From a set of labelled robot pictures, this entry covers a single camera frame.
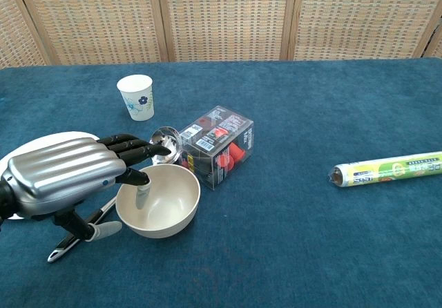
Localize beige bowl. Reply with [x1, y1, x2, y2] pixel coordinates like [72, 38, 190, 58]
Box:
[115, 164, 202, 240]

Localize white round plate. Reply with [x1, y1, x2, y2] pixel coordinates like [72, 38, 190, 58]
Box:
[0, 131, 102, 221]

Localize woven wood folding screen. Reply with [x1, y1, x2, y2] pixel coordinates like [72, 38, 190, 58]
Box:
[0, 0, 442, 69]

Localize clear plastic box red items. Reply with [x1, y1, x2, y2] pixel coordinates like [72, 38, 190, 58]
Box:
[177, 105, 256, 191]

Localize green cling film roll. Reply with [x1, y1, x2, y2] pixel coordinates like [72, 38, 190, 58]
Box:
[326, 151, 442, 188]

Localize blue table cloth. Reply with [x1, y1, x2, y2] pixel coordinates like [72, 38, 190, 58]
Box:
[0, 57, 442, 308]

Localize white paper cup flower print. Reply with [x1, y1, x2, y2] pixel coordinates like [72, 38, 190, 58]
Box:
[116, 74, 155, 122]

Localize steel slotted ladle black handle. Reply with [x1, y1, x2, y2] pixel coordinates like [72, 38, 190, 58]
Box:
[47, 126, 182, 264]

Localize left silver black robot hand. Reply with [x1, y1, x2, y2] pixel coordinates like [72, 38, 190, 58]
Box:
[0, 133, 173, 242]

